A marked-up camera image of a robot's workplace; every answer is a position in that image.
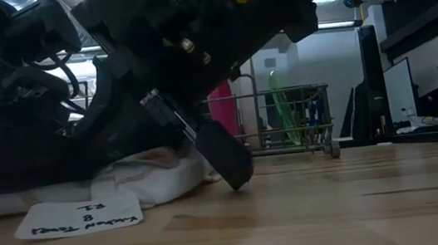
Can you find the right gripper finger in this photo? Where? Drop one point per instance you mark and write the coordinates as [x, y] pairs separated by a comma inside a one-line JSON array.
[[225, 155], [119, 126]]

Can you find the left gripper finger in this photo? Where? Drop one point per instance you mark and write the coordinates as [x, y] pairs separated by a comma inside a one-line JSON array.
[[9, 156]]

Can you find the pink plate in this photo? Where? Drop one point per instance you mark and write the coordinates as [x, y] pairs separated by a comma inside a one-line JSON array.
[[224, 113]]

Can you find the white towel with red stripes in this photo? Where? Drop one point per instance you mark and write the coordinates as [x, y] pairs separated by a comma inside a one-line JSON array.
[[155, 180]]

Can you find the translucent green plate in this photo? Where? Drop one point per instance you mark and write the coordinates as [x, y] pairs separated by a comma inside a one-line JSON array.
[[284, 110]]

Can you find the white handwritten label card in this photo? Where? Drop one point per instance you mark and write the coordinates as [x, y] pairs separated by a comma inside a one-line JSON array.
[[55, 220]]

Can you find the black shelf cart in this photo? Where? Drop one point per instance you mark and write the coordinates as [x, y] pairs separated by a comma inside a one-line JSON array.
[[308, 97]]

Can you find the long ceiling light strip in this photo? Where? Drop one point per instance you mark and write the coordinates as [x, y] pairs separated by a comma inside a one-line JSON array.
[[334, 24]]

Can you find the white board panel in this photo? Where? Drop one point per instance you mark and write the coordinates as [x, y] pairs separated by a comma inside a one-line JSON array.
[[399, 92]]

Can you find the grey wall vent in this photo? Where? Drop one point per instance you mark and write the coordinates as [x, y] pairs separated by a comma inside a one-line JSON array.
[[270, 63]]

